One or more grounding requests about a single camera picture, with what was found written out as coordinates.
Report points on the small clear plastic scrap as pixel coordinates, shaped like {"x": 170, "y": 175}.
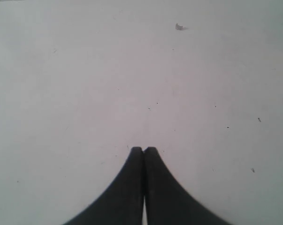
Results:
{"x": 180, "y": 28}

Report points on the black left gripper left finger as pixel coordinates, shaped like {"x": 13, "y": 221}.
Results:
{"x": 123, "y": 201}

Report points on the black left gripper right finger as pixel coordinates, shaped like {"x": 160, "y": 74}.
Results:
{"x": 167, "y": 202}

